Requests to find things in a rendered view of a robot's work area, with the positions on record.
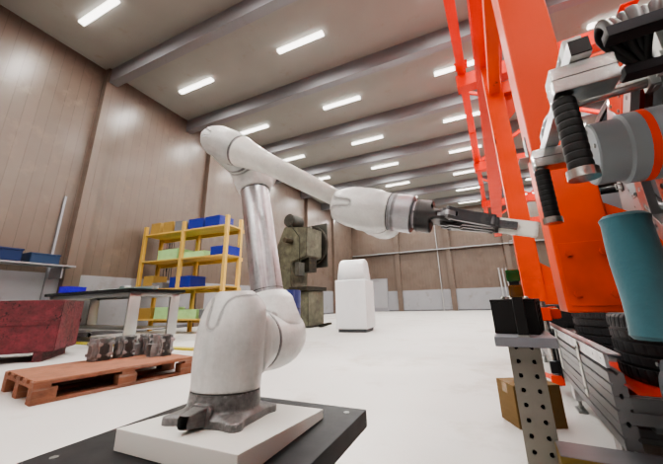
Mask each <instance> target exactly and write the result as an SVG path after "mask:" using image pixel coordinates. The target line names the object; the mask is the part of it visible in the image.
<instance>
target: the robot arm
mask: <svg viewBox="0 0 663 464"><path fill-rule="evenodd" d="M200 143H201V145H202V147H203V149H204V150H205V151H206V153H208V154H209V155H211V156H213V158H214V159H215V160H216V161H217V162H218V163H219V164H220V165H221V166H223V167H224V168H225V169H226V170H227V171H229V172H230V175H231V177H232V179H233V181H234V184H235V186H236V189H237V191H238V193H239V194H240V195H241V198H242V208H243V217H244V227H245V237H246V247H247V257H248V267H249V276H250V286H251V290H240V291H220V292H218V293H217V294H216V295H215V296H214V297H212V298H211V299H210V301H209V302H208V304H207V306H206V308H205V310H204V311H203V314H202V316H201V319H200V322H199V325H198V329H197V333H196V338H195V343H194V349H193V356H192V364H191V376H190V388H189V394H188V399H187V403H186V406H185V407H184V408H183V409H181V410H178V411H176V412H173V413H170V414H168V415H165V416H163V417H162V423H161V425H162V426H176V427H177V428H178V430H190V429H195V428H202V429H211V430H219V431H223V432H227V433H236V432H240V431H242V430H243V428H244V427H245V426H247V425H249V424H251V423H253V422H255V421H256V420H258V419H260V418H262V417H264V416H265V415H267V414H270V413H273V412H275V411H276V404H275V403H271V402H267V401H261V400H260V382H261V375H262V374H263V373H264V372H265V371H268V370H273V369H276V368H279V367H282V366H284V365H286V364H288V363H290V362H291V361H292V360H294V359H295V358H296V357H297V356H298V355H299V354H300V352H301V351H302V349H303V347H304V345H305V342H306V328H305V324H304V322H303V320H302V319H301V317H300V315H299V312H298V310H297V307H296V304H295V301H294V299H293V296H292V295H291V294H290V293H289V292H288V291H287V290H285V289H283V285H282V278H281V271H280V264H279V258H278V251H277V245H276V238H275V231H274V224H273V217H272V210H271V203H270V196H269V193H270V191H271V189H272V186H273V185H274V184H275V182H276V180H278V181H280V182H282V183H284V184H286V185H289V186H291V187H293V188H295V189H297V190H299V191H301V192H303V193H307V194H309V195H311V196H313V197H315V198H317V199H319V200H322V201H324V202H326V203H328V204H330V210H331V218H332V219H333V220H335V221H336V222H338V223H340V224H342V225H344V226H347V227H351V228H354V229H356V230H360V231H364V232H365V233H366V234H368V235H372V236H374V237H376V238H379V239H390V238H393V237H395V236H396V235H398V234H399V232H403V233H411V232H412V230H414V231H416V232H423V233H430V232H431V230H432V226H433V225H438V226H441V228H442V229H448V230H449V231H468V232H479V233H488V234H493V233H502V234H509V235H517V236H524V237H532V238H537V237H538V233H539V224H540V222H537V221H528V220H519V219H511V218H502V217H497V215H496V214H491V213H485V212H479V211H473V210H467V209H462V208H457V207H453V206H450V205H448V206H446V207H443V209H440V208H435V202H434V200H429V199H419V200H417V198H416V196H415V195H409V194H400V193H387V192H385V191H383V190H378V189H372V188H346V189H341V190H338V189H336V188H334V187H333V186H331V185H329V184H327V183H325V182H323V181H321V180H320V179H318V178H316V177H314V176H312V175H310V174H308V173H307V172H305V171H303V170H301V169H299V168H297V167H295V166H294V165H292V164H290V163H288V162H286V161H284V160H282V159H280V158H278V157H276V156H274V155H273V154H271V153H269V152H267V151H266V150H264V149H263V148H261V147H260V146H259V145H257V144H256V143H254V142H253V141H252V140H251V139H249V138H248V137H246V136H245V135H244V134H242V133H241V132H239V131H237V130H234V129H232V128H229V127H226V126H223V125H212V126H208V127H207V128H205V129H204V130H203V131H202V132H201V135H200Z"/></svg>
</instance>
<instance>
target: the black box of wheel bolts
mask: <svg viewBox="0 0 663 464"><path fill-rule="evenodd" d="M522 298H523V303H524V309H525V314H526V319H527V324H528V330H529V335H540V334H541V333H542V332H543V331H544V330H545V325H544V320H543V315H542V311H541V306H540V299H539V298H529V297H528V296H524V297H522ZM489 302H490V306H491V312H492V318H493V325H494V331H495V333H496V334H518V332H517V326H516V321H515V315H514V309H513V304H512V298H511V297H510V296H507V298H506V297H504V296H501V297H500V299H489Z"/></svg>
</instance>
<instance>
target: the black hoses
mask: <svg viewBox="0 0 663 464"><path fill-rule="evenodd" d="M662 30H663V0H650V2H649V3H648V5H647V4H643V5H641V6H639V5H637V4H631V5H629V6H628V7H626V8H625V10H624V11H620V12H619V13H618V14H617V16H616V17H610V18H609V19H601V20H599V21H598V22H597V23H596V24H595V27H594V42H595V43H596V45H597V46H598V47H599V48H600V49H601V50H603V51H604V52H605V53H606V52H609V51H613V52H614V53H615V56H616V59H617V61H619V62H620V63H622V64H624V65H625V66H624V67H623V69H622V71H621V72H622V76H621V81H622V83H624V82H628V81H632V80H636V79H639V78H643V77H647V76H651V75H654V74H658V73H662V72H663V55H660V56H657V57H653V56H652V45H653V37H654V33H655V32H659V31H662Z"/></svg>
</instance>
